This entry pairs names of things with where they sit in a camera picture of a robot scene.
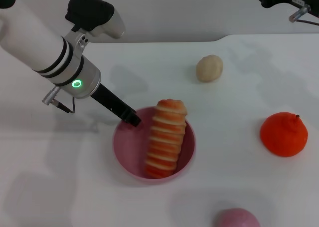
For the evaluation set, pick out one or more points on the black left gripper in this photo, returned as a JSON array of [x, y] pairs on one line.
[[112, 104]]

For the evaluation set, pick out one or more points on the pink plastic bowl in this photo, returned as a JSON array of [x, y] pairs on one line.
[[124, 147]]

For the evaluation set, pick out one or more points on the orange striped bread roll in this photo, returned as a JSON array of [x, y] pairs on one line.
[[165, 139]]

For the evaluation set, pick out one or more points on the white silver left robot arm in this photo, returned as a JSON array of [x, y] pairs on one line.
[[42, 50]]

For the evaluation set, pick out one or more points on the beige round bread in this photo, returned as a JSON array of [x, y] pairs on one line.
[[209, 68]]

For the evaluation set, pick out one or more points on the orange red pear-shaped bread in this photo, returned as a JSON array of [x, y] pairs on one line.
[[284, 136]]

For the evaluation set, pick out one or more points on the pink round bread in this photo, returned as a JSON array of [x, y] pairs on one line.
[[238, 219]]

